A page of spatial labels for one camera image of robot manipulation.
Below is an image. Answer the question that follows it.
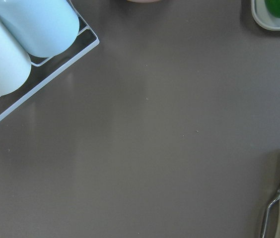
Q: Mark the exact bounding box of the pink bowl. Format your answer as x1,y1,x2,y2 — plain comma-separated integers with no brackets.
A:
128,0,161,3

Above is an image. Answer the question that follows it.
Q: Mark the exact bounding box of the light blue cup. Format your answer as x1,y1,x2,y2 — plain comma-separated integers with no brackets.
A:
0,0,79,58

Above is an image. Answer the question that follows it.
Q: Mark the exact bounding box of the white rectangular tray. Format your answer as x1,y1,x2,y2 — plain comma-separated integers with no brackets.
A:
251,0,280,31

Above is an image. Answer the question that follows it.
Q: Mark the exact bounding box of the white wire cup rack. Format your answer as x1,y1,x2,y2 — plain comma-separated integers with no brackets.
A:
0,0,99,121

